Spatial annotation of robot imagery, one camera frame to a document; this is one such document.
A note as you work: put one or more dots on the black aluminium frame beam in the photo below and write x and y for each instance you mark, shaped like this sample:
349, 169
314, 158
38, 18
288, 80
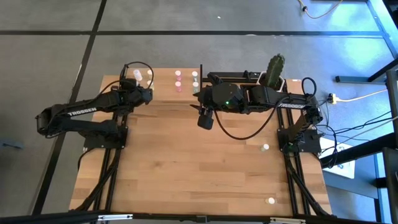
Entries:
46, 219

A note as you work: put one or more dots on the yellow power plug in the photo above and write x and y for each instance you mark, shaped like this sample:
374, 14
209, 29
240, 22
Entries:
334, 98

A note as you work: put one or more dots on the black metal table frame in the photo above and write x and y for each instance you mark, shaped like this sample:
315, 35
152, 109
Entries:
351, 79

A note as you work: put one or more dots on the wooden shelf black metal frame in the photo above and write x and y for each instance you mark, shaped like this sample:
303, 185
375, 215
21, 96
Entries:
168, 93

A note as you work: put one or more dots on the silver frame bracket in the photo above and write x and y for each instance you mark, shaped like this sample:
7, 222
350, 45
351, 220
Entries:
287, 221
115, 217

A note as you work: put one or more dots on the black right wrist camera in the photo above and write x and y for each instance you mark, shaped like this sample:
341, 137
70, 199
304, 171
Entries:
206, 121

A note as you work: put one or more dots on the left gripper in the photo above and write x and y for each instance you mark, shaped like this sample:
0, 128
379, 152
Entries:
136, 96

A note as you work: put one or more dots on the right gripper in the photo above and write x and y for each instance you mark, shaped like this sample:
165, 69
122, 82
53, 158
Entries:
224, 96

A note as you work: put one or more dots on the pale green medicine bottle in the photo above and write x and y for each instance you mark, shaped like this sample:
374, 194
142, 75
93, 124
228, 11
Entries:
265, 147

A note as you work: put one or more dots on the green cactus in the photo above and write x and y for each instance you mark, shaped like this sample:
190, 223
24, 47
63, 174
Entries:
275, 70

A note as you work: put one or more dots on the clear tube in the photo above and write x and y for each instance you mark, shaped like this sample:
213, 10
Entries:
137, 75

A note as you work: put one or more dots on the black aluminium frame rail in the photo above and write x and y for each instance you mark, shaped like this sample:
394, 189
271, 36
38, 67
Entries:
290, 193
113, 183

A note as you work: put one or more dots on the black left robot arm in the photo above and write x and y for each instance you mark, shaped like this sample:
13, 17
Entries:
81, 112

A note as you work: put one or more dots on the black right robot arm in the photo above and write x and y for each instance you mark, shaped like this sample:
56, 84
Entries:
292, 104

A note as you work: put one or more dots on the white paper sheet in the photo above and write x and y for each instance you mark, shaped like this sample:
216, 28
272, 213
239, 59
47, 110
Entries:
345, 168

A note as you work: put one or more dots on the black metal bar frame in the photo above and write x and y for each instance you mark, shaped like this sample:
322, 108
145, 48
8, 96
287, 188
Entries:
236, 74

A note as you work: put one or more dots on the black metal table leg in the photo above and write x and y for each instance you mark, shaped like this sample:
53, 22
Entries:
357, 151

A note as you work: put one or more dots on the black table-level camera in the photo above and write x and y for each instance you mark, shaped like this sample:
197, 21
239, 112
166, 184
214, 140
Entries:
201, 218

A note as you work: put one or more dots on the pink medicine bottle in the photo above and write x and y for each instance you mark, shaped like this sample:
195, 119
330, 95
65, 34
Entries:
178, 74
178, 84

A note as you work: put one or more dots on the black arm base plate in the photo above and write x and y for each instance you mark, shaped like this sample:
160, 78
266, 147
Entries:
105, 143
311, 146

